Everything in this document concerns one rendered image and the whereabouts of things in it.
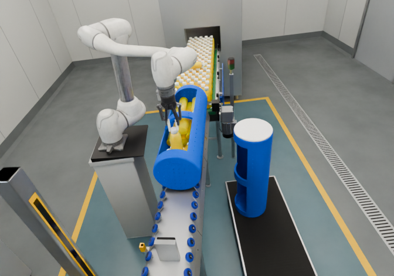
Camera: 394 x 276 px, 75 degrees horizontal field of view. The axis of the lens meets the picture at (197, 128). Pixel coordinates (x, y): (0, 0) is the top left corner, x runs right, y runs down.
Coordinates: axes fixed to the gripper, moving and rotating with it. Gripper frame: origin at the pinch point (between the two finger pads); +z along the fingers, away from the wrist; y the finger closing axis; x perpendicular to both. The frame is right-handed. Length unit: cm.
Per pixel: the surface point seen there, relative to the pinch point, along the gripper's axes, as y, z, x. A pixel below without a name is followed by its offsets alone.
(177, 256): 4, 39, -54
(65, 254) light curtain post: -30, 5, -70
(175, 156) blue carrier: 1.1, 13.1, -11.0
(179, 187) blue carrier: -0.2, 38.2, -12.1
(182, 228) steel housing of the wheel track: 4, 43, -37
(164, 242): 0, 28, -53
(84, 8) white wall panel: -264, 22, 460
